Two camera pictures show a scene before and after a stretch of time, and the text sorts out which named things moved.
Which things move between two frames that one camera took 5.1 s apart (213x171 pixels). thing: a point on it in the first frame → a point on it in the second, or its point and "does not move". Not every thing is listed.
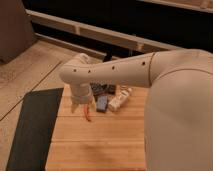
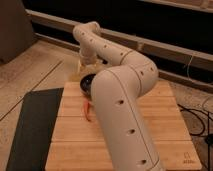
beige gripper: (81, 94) → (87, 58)
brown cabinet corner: (16, 29) does not move
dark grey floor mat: (34, 130) does not move
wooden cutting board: (113, 140) does not move
